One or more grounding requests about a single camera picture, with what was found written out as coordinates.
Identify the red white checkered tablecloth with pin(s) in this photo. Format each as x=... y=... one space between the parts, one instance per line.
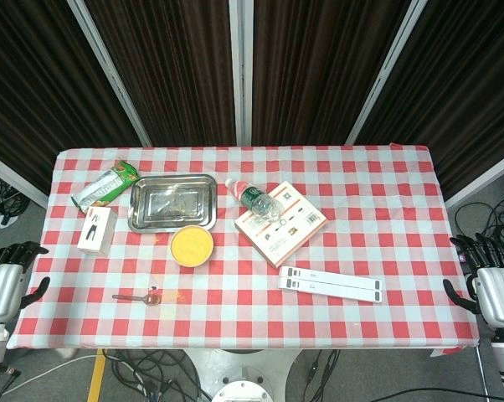
x=252 y=318

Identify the green snack bag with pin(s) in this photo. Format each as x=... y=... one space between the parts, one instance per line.
x=103 y=188

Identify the dark brown curtain panel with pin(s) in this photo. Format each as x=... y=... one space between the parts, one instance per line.
x=172 y=63
x=34 y=84
x=319 y=63
x=465 y=84

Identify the white orange cardboard product box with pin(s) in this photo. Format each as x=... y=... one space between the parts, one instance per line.
x=289 y=232

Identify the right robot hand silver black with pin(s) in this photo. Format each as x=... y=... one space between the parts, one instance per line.
x=499 y=293

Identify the white folded laptop stand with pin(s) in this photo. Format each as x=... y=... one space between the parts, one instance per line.
x=331 y=285

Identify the metal spoon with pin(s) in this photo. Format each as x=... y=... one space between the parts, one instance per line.
x=128 y=297

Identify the small white box pliers print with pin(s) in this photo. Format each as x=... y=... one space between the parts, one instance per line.
x=95 y=232

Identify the clear plastic water bottle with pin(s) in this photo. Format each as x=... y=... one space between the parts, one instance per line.
x=256 y=201

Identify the rectangular stainless steel tray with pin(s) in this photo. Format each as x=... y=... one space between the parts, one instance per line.
x=172 y=203

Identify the yellow round bowl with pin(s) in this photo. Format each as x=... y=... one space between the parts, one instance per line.
x=192 y=246

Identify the white partition frame rail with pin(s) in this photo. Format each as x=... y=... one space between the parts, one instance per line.
x=13 y=180
x=482 y=178

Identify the white partition frame post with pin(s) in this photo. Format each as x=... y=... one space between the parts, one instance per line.
x=387 y=71
x=111 y=75
x=240 y=71

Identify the yellow floor tape strip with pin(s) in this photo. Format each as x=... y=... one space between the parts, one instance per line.
x=96 y=381

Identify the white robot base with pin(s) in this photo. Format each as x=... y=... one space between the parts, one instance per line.
x=243 y=372

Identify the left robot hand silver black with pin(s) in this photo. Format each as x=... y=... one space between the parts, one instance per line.
x=3 y=289

